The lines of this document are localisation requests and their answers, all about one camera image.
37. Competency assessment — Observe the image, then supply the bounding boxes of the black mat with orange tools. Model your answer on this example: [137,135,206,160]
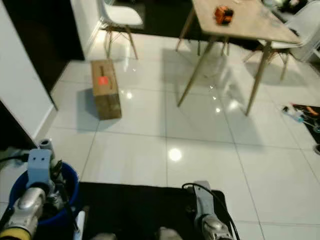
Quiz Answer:
[292,103,320,132]

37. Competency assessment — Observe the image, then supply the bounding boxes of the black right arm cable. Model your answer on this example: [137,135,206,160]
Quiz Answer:
[181,182,233,236]

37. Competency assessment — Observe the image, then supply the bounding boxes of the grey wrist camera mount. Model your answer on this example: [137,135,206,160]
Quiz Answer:
[190,180,215,219]
[26,148,54,189]

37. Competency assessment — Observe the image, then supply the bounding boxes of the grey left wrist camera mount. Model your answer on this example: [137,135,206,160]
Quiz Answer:
[26,148,54,189]

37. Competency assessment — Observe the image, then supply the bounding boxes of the wooden table with slanted legs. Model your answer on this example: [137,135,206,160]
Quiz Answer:
[175,0,302,117]

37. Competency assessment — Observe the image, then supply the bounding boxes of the grey robot right leg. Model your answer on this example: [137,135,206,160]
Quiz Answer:
[157,227,185,240]

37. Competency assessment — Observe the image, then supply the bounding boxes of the black cabinet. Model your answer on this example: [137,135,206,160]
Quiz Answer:
[0,100,37,151]

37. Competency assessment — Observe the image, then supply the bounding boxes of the black item on table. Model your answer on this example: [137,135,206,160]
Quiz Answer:
[281,0,309,14]

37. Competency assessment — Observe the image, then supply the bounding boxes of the small clear bottle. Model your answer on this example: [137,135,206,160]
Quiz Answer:
[282,105,306,124]

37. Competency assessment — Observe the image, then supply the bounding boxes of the black floor mat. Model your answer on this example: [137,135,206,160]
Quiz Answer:
[25,181,229,240]

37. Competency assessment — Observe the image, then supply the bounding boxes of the orange and black tool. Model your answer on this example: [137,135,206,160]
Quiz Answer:
[213,5,235,26]

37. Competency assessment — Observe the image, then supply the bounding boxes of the white chair wooden legs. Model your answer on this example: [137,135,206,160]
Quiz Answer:
[99,0,144,60]
[244,0,320,82]

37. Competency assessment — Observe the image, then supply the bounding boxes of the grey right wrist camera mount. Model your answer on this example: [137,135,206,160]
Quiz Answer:
[190,180,215,219]

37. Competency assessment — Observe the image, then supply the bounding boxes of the brown cardboard box red label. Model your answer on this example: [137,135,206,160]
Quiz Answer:
[90,59,123,121]

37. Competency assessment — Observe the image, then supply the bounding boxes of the blue plastic bucket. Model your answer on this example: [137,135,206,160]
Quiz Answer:
[8,161,80,227]

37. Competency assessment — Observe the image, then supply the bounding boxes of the white plastic handle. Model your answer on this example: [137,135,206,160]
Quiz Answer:
[75,210,87,240]

